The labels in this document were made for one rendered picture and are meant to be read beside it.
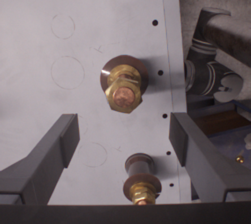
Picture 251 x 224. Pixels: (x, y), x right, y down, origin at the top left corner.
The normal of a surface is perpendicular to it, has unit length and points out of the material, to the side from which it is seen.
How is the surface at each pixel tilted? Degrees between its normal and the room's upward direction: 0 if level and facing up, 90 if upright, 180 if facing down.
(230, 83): 17
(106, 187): 0
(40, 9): 0
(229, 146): 0
